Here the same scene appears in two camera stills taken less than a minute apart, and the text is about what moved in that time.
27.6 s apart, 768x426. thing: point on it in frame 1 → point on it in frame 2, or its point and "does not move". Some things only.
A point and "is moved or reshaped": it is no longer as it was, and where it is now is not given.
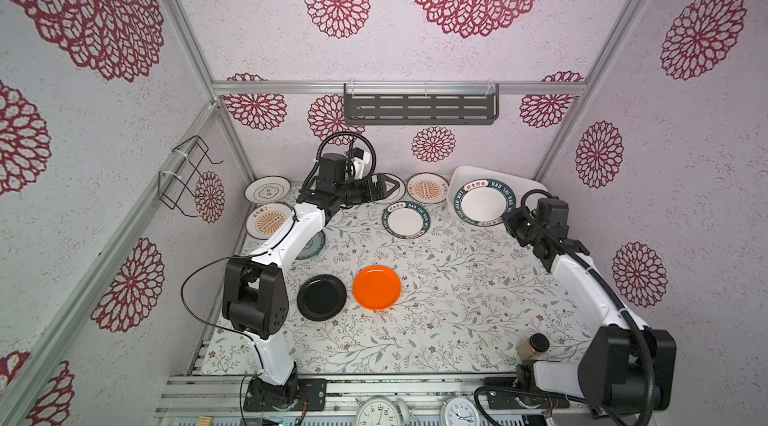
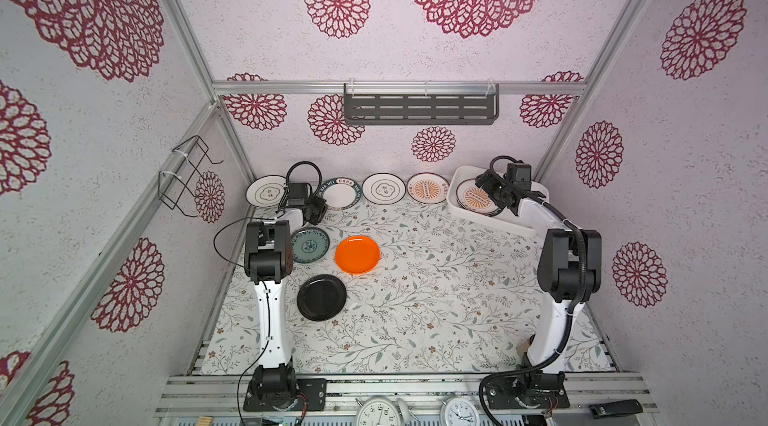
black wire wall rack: (175, 180) does not move
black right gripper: (510, 220) → (482, 181)
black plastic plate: (321, 297) does not move
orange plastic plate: (377, 287) → (357, 255)
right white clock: (459, 411) does not move
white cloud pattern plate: (396, 195) does not move
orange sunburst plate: (266, 220) is moved or reshaped
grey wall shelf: (421, 104) does not move
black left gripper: (377, 191) → (322, 205)
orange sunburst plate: (427, 188) does not move
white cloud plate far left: (267, 189) does not move
